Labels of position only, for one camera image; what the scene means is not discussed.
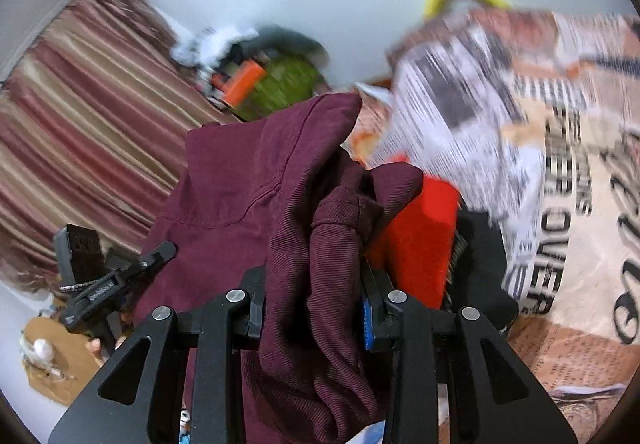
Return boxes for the red folded garment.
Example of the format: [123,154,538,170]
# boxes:
[367,175,460,310]

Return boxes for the maroon jacket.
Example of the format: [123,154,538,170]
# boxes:
[134,94,422,443]

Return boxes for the white cloth on pile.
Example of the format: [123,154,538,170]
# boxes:
[169,26,258,68]

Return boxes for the newspaper print bedsheet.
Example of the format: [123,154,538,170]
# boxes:
[346,8,639,443]

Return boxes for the grey padded coat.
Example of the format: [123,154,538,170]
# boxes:
[220,25,326,86]

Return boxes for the striped red curtain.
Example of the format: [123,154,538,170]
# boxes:
[1,0,226,291]

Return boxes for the orange shoe box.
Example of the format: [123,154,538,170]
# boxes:
[209,60,267,108]

